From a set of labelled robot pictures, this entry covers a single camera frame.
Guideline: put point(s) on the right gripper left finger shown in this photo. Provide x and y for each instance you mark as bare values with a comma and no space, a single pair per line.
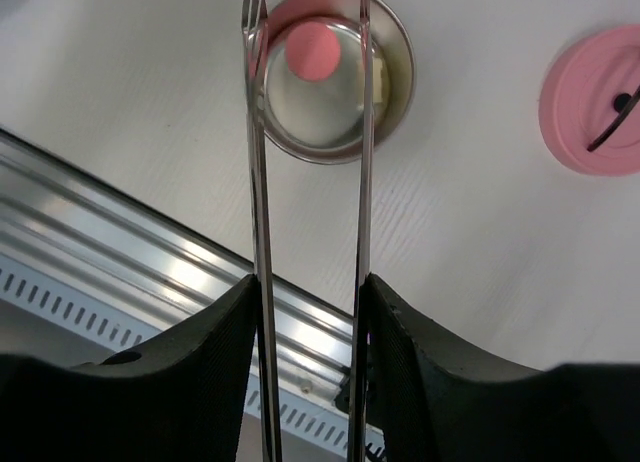
178,396

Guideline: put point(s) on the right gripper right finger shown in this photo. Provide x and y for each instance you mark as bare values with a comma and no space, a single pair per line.
444,399

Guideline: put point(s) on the pale cheese block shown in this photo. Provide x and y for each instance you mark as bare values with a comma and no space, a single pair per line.
381,84

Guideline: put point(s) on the pink round cookie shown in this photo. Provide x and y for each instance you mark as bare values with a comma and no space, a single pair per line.
312,51

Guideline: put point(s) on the metal tongs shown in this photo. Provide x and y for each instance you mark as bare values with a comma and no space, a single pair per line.
255,34

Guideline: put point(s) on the pink lunch box lid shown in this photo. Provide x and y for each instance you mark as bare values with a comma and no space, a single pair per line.
588,108

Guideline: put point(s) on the steel lunch box bowl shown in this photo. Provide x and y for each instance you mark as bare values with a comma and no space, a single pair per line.
322,122

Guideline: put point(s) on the slotted cable duct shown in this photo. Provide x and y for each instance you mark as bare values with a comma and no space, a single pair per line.
93,320

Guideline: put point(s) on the aluminium rail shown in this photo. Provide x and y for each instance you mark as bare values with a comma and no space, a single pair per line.
79,231

